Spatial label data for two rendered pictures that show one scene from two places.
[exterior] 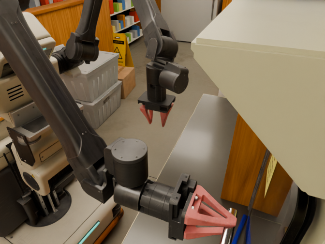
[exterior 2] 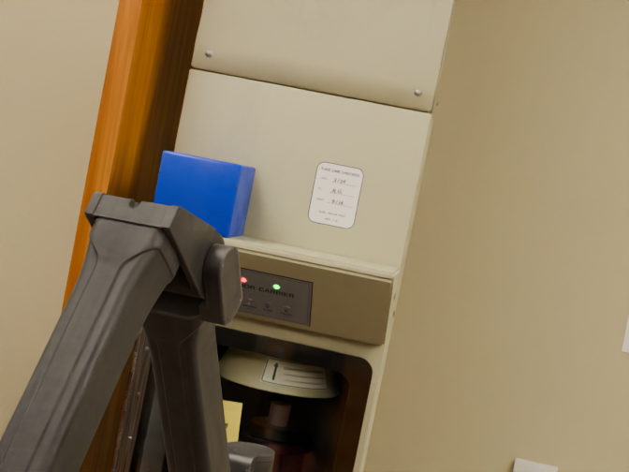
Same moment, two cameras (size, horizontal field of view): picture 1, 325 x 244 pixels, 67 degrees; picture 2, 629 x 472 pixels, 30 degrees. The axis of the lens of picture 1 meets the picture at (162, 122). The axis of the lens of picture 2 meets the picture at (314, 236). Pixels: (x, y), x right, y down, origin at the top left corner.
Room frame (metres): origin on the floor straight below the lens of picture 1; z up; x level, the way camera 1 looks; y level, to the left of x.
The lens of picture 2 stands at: (0.59, 1.29, 1.61)
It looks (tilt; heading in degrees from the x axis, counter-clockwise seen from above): 3 degrees down; 255
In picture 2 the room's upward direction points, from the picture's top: 11 degrees clockwise
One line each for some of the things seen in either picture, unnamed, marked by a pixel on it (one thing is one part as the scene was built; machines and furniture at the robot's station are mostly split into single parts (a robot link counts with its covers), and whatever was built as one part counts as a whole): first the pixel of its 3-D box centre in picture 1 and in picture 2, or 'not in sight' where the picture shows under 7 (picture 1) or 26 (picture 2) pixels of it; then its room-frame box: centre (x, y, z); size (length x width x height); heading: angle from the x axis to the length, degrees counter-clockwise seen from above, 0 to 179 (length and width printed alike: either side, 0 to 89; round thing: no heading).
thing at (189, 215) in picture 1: (205, 217); not in sight; (0.24, -0.07, 1.20); 0.09 x 0.07 x 0.07; 68
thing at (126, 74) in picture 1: (119, 81); not in sight; (2.99, 0.58, 0.14); 0.41 x 0.32 x 0.28; 164
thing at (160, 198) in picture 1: (165, 202); not in sight; (0.27, 0.00, 1.20); 0.07 x 0.07 x 0.10; 68
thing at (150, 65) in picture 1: (157, 73); not in sight; (0.65, 0.01, 1.27); 0.07 x 0.06 x 0.07; 44
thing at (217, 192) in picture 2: not in sight; (204, 194); (0.36, -0.16, 1.56); 0.10 x 0.10 x 0.09; 68
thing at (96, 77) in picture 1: (90, 74); not in sight; (2.41, 0.76, 0.49); 0.60 x 0.42 x 0.33; 158
